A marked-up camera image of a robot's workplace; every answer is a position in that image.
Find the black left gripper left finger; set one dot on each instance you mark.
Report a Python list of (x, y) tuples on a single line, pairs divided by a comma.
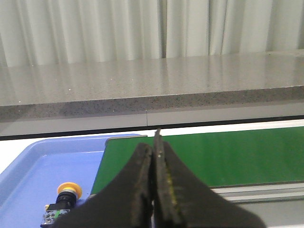
[(125, 202)]

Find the white curtain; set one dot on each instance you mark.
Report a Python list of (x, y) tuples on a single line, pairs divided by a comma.
[(44, 32)]

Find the blue plastic tray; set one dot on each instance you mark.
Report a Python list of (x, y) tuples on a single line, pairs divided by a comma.
[(30, 182)]

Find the green conveyor belt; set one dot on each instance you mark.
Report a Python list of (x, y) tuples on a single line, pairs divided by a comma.
[(260, 170)]

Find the grey stone counter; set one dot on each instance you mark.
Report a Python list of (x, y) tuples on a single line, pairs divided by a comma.
[(66, 98)]

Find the yellow push button switch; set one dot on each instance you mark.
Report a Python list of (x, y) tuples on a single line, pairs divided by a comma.
[(68, 193)]

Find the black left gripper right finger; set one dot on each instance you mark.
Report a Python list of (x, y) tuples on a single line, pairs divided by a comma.
[(184, 201)]

